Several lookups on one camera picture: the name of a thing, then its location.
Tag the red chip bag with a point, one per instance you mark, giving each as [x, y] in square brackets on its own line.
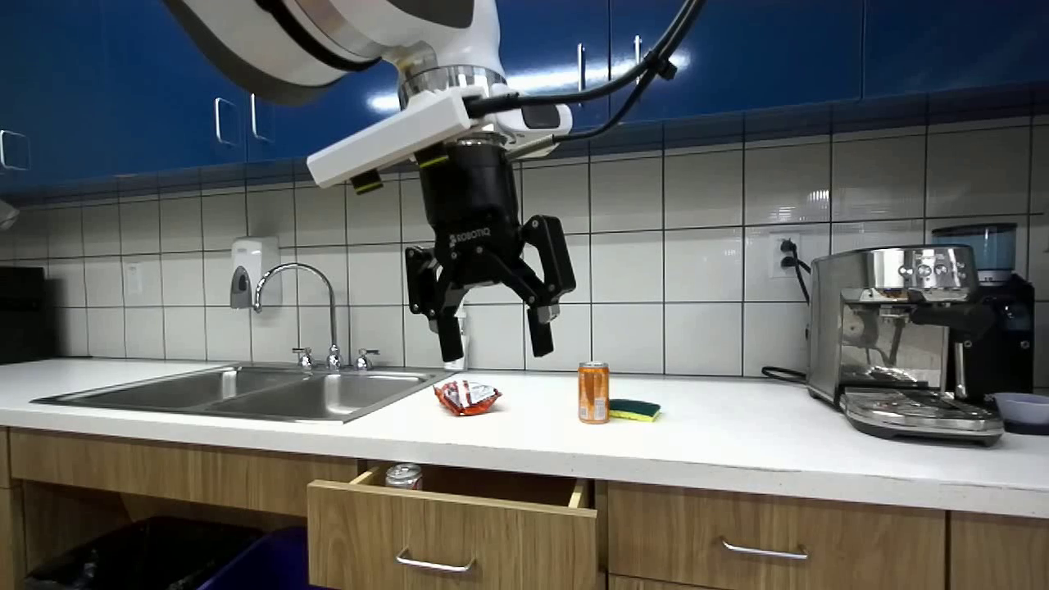
[467, 399]

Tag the grey bowl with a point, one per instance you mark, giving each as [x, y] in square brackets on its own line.
[1026, 412]

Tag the blue bin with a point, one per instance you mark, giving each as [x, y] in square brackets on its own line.
[273, 563]

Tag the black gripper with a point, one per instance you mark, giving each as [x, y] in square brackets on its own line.
[481, 240]

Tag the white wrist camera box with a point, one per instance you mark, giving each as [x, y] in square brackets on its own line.
[429, 126]

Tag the green yellow sponge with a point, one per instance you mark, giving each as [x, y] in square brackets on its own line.
[635, 412]

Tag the black coffee grinder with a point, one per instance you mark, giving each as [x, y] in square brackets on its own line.
[1002, 358]

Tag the silver espresso machine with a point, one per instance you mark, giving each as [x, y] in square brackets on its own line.
[887, 341]

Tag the stainless steel sink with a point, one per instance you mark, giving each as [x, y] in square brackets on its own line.
[261, 395]

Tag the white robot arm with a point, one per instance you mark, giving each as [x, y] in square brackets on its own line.
[295, 51]

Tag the white wall soap dispenser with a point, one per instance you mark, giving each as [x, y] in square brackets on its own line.
[252, 261]

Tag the silver drawer handle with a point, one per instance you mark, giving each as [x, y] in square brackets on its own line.
[764, 552]
[405, 558]

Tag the black trash bin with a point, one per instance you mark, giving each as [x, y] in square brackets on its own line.
[146, 554]

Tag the silver can in drawer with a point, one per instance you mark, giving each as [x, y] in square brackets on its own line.
[405, 475]

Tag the blue upper cabinets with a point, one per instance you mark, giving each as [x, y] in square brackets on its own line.
[115, 90]

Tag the wooden drawer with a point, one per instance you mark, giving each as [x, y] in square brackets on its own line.
[527, 532]
[670, 536]

